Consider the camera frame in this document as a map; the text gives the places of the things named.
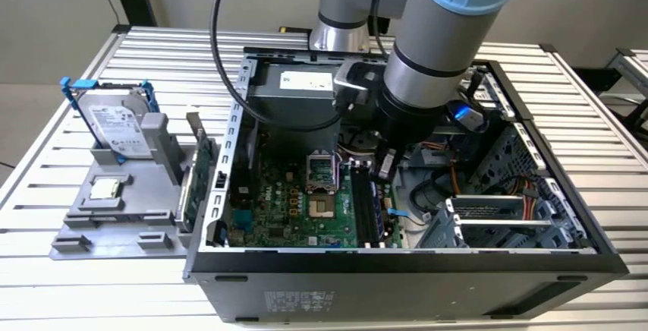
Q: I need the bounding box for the green graphics card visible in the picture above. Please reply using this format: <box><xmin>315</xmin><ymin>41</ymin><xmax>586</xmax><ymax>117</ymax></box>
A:
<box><xmin>175</xmin><ymin>112</ymin><xmax>220</xmax><ymax>235</ymax></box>

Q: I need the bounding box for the grey yellow power wire bundle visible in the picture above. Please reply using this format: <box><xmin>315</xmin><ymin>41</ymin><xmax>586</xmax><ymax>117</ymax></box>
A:
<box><xmin>335</xmin><ymin>128</ymin><xmax>380</xmax><ymax>157</ymax></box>

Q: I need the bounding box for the perforated metal disk bay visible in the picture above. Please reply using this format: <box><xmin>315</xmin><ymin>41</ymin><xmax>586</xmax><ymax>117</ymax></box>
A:
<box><xmin>418</xmin><ymin>120</ymin><xmax>591</xmax><ymax>251</ymax></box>

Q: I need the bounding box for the hard disk in blue carrier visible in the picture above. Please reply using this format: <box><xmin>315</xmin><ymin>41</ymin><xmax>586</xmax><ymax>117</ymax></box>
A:
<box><xmin>59</xmin><ymin>76</ymin><xmax>163</xmax><ymax>165</ymax></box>

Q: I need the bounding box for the aluminium slat side table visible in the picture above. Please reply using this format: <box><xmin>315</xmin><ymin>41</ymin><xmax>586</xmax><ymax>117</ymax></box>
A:
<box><xmin>596</xmin><ymin>46</ymin><xmax>648</xmax><ymax>100</ymax></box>

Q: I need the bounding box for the black camera bracket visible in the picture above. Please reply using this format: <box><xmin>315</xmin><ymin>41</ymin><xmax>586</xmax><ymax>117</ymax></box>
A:
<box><xmin>352</xmin><ymin>64</ymin><xmax>390</xmax><ymax>95</ymax></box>

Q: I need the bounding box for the orange red drive wire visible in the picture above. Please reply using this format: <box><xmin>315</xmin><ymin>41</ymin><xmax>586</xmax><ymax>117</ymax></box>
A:
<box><xmin>423</xmin><ymin>139</ymin><xmax>462</xmax><ymax>196</ymax></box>

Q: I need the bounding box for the green motherboard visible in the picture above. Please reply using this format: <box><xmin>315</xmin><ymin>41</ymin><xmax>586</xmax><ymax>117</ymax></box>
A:
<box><xmin>227</xmin><ymin>156</ymin><xmax>407</xmax><ymax>249</ymax></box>

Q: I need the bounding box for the silver power supply unit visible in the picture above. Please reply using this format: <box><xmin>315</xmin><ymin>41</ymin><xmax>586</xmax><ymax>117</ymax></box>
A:
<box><xmin>247</xmin><ymin>63</ymin><xmax>347</xmax><ymax>157</ymax></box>

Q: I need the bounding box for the black open PC case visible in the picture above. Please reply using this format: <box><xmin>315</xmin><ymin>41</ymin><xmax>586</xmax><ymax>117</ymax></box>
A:
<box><xmin>182</xmin><ymin>45</ymin><xmax>630</xmax><ymax>324</ymax></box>

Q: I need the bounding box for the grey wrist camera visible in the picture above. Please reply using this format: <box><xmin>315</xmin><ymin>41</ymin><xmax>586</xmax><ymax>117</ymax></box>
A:
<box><xmin>331</xmin><ymin>61</ymin><xmax>379</xmax><ymax>114</ymax></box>

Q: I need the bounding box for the red yellow orange wire bundle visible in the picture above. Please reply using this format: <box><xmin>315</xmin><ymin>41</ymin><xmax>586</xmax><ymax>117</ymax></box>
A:
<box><xmin>483</xmin><ymin>174</ymin><xmax>542</xmax><ymax>221</ymax></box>

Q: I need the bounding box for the CPU socket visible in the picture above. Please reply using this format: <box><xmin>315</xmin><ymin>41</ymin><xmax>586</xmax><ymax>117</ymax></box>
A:
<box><xmin>308</xmin><ymin>193</ymin><xmax>336</xmax><ymax>219</ymax></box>

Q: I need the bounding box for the thin black webcam cable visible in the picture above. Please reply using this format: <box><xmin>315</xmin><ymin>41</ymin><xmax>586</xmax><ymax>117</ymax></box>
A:
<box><xmin>456</xmin><ymin>67</ymin><xmax>483</xmax><ymax>104</ymax></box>

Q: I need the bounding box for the metal socket cover frame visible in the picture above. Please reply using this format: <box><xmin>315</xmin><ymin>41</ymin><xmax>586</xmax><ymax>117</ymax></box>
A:
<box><xmin>306</xmin><ymin>150</ymin><xmax>339</xmax><ymax>192</ymax></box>

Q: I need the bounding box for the thick black camera cable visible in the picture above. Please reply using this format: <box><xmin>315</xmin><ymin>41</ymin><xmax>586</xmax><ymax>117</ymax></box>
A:
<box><xmin>210</xmin><ymin>0</ymin><xmax>356</xmax><ymax>131</ymax></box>

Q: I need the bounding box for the silver CPU chip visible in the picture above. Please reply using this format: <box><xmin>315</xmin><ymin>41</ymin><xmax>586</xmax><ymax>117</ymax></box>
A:
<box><xmin>88</xmin><ymin>178</ymin><xmax>126</xmax><ymax>201</ymax></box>

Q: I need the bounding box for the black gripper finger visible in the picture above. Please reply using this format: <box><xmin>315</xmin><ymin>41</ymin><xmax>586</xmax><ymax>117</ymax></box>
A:
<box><xmin>371</xmin><ymin>147</ymin><xmax>402</xmax><ymax>184</ymax></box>

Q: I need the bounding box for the black looped cable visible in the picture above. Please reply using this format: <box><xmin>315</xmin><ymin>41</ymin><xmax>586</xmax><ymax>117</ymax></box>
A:
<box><xmin>408</xmin><ymin>177</ymin><xmax>452</xmax><ymax>228</ymax></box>

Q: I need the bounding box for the black case fan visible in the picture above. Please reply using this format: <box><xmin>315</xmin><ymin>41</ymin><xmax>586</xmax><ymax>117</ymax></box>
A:
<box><xmin>234</xmin><ymin>124</ymin><xmax>264</xmax><ymax>195</ymax></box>

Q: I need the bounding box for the round grey case speaker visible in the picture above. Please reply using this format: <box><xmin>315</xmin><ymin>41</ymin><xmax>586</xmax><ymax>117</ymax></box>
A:
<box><xmin>352</xmin><ymin>128</ymin><xmax>382</xmax><ymax>152</ymax></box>

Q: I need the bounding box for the grey parts rack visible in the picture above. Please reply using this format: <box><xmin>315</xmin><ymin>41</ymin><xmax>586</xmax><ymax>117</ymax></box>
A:
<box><xmin>48</xmin><ymin>115</ymin><xmax>224</xmax><ymax>262</ymax></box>

